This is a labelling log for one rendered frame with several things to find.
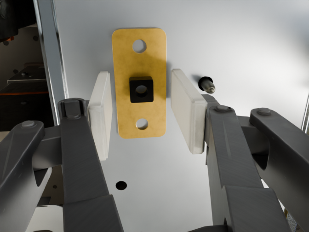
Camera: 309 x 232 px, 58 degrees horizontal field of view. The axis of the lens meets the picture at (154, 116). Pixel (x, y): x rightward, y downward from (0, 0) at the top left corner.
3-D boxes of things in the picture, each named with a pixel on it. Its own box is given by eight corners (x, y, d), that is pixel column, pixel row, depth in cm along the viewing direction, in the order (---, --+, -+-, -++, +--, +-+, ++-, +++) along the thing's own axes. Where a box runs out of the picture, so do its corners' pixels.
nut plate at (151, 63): (111, 29, 19) (110, 31, 18) (165, 27, 20) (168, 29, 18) (118, 137, 23) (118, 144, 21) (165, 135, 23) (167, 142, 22)
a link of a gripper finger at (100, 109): (107, 161, 14) (93, 162, 14) (112, 110, 21) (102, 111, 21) (102, 106, 13) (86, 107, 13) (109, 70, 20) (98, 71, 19)
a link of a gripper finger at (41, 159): (88, 168, 12) (18, 173, 12) (98, 122, 17) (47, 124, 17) (84, 138, 12) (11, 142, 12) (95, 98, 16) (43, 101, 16)
